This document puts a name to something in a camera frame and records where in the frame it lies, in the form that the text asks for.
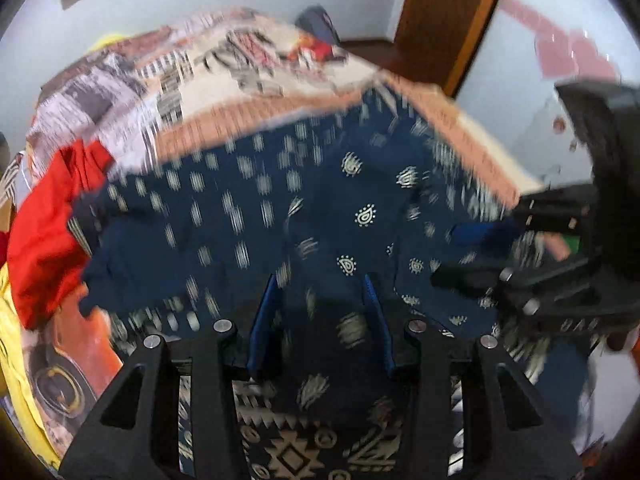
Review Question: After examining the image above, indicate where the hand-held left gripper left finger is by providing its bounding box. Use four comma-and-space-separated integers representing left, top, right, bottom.
57, 274, 281, 480

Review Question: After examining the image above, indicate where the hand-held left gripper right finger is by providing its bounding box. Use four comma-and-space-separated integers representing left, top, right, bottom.
362, 272, 585, 480

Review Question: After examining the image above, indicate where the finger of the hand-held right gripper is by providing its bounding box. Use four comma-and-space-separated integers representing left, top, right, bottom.
431, 255, 606, 333
450, 185, 601, 248

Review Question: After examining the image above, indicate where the navy patterned hoodie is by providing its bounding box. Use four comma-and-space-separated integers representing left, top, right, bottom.
70, 87, 601, 480

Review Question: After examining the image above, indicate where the brown wooden door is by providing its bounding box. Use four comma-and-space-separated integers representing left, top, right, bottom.
395, 0, 511, 98

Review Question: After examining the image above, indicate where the red garment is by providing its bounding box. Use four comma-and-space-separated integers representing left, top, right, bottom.
7, 140, 116, 331

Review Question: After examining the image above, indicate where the yellow garment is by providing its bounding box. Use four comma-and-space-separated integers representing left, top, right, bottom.
0, 260, 66, 461

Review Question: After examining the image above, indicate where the grey backpack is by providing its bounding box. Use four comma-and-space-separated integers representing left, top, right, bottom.
295, 5, 341, 46

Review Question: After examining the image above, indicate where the yellow fuzzy ring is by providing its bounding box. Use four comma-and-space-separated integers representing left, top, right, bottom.
85, 34, 131, 53

